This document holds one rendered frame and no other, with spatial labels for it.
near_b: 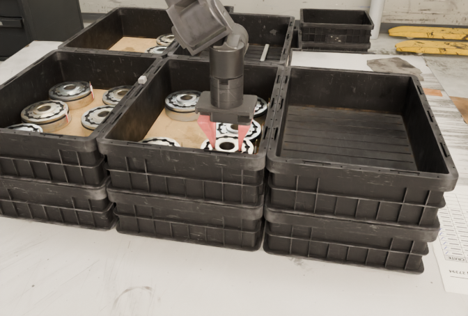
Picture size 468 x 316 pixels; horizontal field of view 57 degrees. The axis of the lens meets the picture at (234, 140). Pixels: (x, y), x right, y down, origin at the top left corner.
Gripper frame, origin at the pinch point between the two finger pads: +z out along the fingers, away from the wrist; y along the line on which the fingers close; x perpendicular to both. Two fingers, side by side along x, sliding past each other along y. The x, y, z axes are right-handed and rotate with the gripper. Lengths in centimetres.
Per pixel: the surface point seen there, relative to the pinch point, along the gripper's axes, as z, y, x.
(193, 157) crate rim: -2.9, 3.9, 9.3
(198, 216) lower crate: 11.5, 3.9, 8.2
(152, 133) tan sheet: 6.2, 18.9, -10.2
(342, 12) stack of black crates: 31, -32, -201
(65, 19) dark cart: 34, 130, -164
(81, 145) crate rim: -2.8, 24.0, 9.3
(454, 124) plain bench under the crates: 19, -57, -51
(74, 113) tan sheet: 6.3, 40.5, -15.9
